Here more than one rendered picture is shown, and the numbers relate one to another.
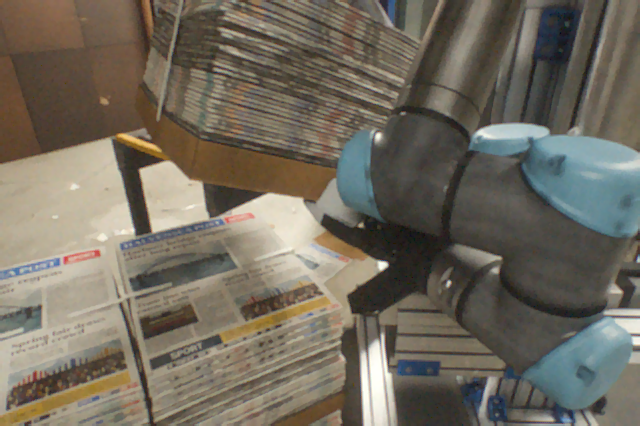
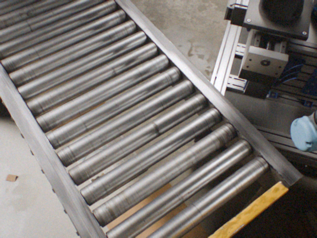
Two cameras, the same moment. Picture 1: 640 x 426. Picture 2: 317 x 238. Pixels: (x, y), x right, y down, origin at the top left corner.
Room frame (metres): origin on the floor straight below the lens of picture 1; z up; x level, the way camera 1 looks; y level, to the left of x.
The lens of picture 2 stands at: (1.36, 0.71, 1.59)
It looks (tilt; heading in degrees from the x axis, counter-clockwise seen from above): 59 degrees down; 281
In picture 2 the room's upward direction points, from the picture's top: 4 degrees clockwise
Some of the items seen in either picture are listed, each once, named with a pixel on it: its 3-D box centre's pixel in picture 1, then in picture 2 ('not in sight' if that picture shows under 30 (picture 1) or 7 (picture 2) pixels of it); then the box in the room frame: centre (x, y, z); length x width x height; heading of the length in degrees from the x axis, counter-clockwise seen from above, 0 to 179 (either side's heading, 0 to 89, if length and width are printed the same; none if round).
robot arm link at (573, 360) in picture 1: (539, 328); not in sight; (0.26, -0.18, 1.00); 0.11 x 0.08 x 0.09; 29
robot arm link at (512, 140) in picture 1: (507, 165); not in sight; (0.67, -0.32, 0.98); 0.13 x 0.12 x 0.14; 54
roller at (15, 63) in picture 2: not in sight; (68, 40); (1.86, -0.01, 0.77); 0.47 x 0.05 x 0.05; 51
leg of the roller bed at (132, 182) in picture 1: (147, 250); not in sight; (1.41, 0.68, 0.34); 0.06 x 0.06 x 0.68; 51
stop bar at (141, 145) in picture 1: (154, 151); (220, 237); (1.25, 0.51, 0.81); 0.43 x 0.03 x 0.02; 51
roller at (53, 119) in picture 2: not in sight; (107, 90); (1.65, 0.16, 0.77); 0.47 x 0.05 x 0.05; 51
